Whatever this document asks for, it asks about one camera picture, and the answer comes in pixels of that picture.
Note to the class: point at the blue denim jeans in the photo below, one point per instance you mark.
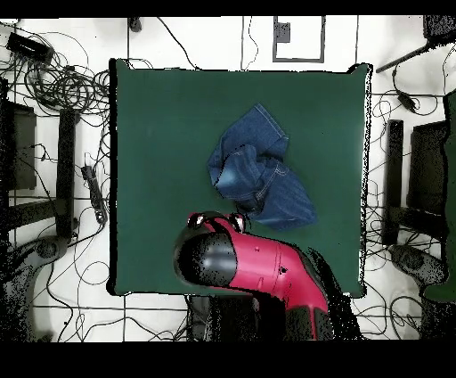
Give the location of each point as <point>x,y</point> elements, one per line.
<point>256,171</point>

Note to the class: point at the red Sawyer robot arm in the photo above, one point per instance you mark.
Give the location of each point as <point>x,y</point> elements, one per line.
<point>270,260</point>

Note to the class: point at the black flat panel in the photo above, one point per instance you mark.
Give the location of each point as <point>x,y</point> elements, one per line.
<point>427,167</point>
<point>21,149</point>

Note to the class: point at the dark green table cloth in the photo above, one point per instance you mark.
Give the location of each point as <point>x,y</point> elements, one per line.
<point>160,178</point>

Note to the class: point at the black power strip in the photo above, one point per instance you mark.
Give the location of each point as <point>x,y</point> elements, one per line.
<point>94,190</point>

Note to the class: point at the black upright bar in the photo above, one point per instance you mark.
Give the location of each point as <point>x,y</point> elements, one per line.
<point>66,171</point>
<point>393,178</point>

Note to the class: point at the black power adapter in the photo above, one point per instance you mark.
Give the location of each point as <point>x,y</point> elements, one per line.
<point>406,100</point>

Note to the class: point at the dark green fabric panel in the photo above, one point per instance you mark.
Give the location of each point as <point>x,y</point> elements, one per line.
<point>451,178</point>

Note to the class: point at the small black floor object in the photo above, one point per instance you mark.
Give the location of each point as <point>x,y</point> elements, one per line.
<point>134,24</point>

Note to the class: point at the black electronics box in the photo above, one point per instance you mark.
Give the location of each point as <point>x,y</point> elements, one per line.
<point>28,46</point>

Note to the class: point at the black tripod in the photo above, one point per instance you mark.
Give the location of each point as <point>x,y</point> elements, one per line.
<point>440,26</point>

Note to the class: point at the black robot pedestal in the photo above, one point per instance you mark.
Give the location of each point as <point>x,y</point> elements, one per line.
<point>228,317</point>

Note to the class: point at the grey floor frame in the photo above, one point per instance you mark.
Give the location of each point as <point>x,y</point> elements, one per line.
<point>282,32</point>

